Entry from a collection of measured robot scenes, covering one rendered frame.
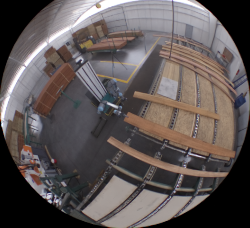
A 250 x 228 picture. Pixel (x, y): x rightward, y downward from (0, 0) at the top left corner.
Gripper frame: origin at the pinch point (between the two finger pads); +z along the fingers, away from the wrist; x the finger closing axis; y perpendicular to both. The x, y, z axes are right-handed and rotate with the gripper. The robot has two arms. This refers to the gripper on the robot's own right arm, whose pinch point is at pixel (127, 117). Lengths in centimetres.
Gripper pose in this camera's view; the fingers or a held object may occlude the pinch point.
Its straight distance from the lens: 156.2
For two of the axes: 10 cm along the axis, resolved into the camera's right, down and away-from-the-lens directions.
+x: 1.9, 4.7, 8.6
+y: 4.7, -8.1, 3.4
